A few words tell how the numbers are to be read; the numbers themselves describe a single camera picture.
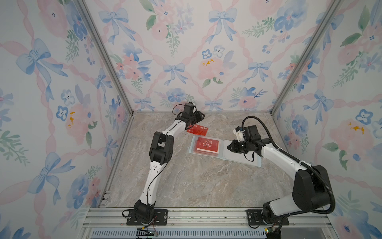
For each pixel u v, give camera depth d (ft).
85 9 2.30
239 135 2.68
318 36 2.56
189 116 2.88
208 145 3.20
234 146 2.56
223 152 3.13
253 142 2.25
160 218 2.41
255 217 2.41
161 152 2.17
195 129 3.61
